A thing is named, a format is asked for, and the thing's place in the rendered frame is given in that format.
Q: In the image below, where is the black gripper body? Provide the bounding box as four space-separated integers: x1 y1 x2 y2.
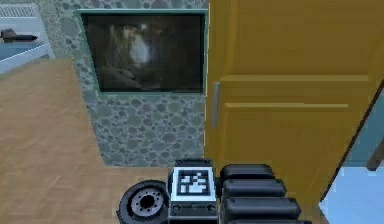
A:
116 179 170 224

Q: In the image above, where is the grey door handle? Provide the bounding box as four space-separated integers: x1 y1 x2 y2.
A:
211 81 221 129

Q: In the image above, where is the black door handle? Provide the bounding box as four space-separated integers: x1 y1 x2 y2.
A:
0 28 39 43

